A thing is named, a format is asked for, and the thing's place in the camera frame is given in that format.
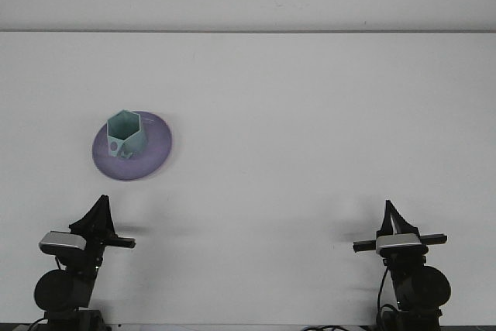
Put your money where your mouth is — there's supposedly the pale blue hexagonal cup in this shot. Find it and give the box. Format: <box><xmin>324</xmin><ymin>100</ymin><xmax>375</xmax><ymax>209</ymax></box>
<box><xmin>105</xmin><ymin>109</ymin><xmax>149</xmax><ymax>161</ymax></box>

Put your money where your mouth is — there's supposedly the pale purple round plate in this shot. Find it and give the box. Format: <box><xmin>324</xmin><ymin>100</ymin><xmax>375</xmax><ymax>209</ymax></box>
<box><xmin>91</xmin><ymin>110</ymin><xmax>174</xmax><ymax>181</ymax></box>

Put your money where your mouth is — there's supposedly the thin black loose cable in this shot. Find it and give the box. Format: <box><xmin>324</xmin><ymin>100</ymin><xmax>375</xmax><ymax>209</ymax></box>
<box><xmin>300</xmin><ymin>324</ymin><xmax>373</xmax><ymax>331</ymax></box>

